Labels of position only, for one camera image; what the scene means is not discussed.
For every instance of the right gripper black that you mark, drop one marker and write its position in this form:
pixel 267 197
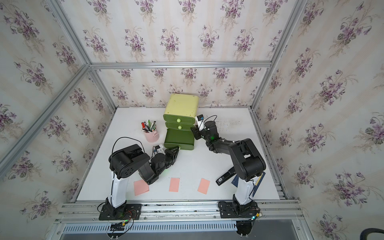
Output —
pixel 195 132

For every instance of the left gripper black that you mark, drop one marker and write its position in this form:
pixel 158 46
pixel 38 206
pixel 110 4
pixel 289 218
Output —
pixel 171 155

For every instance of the green bottom drawer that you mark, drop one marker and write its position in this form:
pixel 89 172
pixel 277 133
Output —
pixel 178 138

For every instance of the green drawer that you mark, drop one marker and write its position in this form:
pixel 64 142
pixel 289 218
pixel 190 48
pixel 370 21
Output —
pixel 179 126
pixel 178 138
pixel 187 120

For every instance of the green top drawer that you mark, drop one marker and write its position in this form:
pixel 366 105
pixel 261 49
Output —
pixel 187 120

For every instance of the yellow green drawer cabinet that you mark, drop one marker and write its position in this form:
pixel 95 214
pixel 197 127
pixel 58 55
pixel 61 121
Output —
pixel 183 105

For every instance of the pink sticky pad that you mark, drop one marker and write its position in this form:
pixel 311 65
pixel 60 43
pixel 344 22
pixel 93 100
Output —
pixel 204 186
pixel 140 187
pixel 174 185

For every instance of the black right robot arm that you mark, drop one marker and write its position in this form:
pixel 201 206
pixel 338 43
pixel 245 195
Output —
pixel 247 161

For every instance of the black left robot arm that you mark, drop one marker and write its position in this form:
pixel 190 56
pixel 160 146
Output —
pixel 127 161

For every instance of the pink pen cup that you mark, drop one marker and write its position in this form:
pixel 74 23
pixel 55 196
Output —
pixel 152 137

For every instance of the pens in cup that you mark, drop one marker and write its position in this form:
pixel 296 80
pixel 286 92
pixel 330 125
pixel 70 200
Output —
pixel 148 126

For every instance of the dark blue notebook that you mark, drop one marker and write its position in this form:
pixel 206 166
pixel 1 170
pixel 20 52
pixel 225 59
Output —
pixel 257 182

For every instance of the small circuit board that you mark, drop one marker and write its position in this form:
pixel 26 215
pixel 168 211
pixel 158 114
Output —
pixel 117 227

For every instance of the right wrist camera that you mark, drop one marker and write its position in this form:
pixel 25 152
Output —
pixel 200 119

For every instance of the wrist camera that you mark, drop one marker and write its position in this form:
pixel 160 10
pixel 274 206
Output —
pixel 200 119
pixel 159 149

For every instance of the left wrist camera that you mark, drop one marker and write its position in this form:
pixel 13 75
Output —
pixel 159 149

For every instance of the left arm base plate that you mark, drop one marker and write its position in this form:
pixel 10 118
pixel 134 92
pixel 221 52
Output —
pixel 124 212

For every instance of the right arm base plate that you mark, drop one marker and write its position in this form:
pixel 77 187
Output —
pixel 233 209

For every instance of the aluminium front rail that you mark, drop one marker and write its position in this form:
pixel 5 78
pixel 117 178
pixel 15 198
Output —
pixel 163 211

